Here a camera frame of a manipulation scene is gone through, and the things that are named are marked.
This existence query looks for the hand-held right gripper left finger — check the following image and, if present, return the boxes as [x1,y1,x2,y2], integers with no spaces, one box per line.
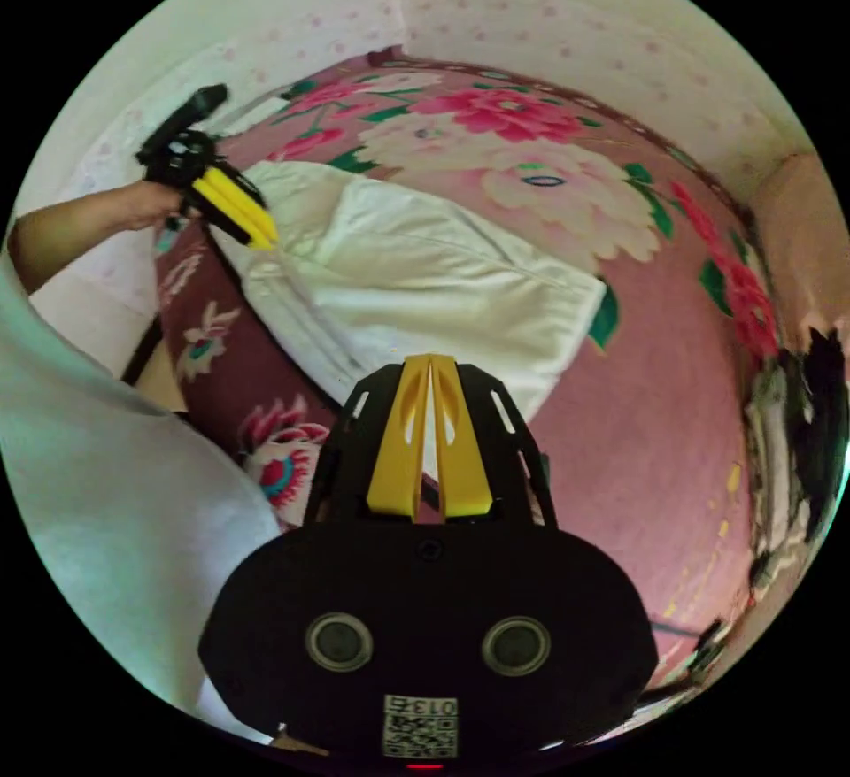
[366,355,431,520]

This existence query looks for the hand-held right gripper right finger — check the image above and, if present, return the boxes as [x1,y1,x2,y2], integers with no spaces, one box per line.
[429,356,495,520]

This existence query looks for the white pants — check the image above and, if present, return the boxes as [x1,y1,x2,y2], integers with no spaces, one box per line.
[211,159,608,421]

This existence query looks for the person's left forearm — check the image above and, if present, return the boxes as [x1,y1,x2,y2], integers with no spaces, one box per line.
[6,183,144,295]

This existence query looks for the person's left hand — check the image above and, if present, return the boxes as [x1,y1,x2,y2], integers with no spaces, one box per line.
[121,179,194,235]

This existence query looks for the bed with pink floral sheet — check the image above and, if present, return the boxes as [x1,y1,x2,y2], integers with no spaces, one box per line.
[122,50,792,692]

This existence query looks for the person's body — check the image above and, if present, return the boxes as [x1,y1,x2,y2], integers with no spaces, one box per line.
[0,250,288,742]

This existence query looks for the pile of clothes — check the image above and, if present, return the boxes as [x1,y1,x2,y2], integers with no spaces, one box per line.
[742,325,850,596]

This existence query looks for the beige cushion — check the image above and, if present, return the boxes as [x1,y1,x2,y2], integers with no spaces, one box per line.
[752,152,839,342]

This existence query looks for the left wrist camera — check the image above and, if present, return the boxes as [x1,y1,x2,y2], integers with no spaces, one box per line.
[156,83,231,138]

